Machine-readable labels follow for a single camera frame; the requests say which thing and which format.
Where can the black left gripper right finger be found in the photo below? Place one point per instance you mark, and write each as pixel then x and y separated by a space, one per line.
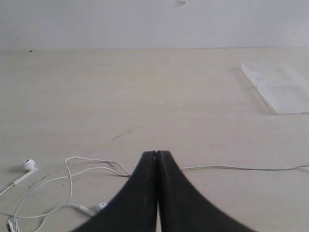
pixel 183 208

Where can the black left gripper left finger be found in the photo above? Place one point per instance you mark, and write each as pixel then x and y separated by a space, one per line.
pixel 134 207

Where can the clear plastic storage box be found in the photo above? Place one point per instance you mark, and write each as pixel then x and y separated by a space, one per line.
pixel 283 89

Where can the white wired earphones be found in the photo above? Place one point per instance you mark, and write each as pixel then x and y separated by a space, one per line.
pixel 115 168

